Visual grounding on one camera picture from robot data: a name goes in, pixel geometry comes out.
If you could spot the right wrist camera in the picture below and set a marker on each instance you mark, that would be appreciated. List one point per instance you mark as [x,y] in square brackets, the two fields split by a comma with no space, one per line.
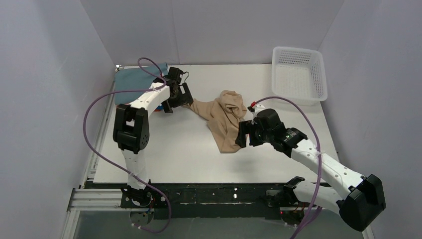
[255,108]

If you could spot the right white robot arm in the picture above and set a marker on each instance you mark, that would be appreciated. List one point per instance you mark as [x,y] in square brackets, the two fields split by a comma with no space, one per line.
[358,199]

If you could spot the folded grey-blue t shirt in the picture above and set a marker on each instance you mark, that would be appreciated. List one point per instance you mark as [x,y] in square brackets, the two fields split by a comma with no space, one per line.
[131,79]

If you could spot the white plastic basket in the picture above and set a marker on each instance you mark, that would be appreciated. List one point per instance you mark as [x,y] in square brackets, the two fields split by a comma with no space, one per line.
[298,74]

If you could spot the folded orange t shirt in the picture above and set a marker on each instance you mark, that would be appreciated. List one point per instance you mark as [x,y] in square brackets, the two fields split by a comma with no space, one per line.
[131,109]

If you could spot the beige t shirt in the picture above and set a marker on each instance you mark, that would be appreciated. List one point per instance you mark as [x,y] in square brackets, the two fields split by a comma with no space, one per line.
[223,115]

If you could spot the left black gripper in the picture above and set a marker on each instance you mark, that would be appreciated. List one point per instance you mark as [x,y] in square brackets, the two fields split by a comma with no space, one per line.
[184,94]

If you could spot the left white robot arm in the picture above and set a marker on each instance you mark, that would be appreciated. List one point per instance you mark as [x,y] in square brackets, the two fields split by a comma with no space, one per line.
[131,130]

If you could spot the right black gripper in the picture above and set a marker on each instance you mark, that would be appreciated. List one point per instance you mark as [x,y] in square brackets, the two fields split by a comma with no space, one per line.
[244,133]

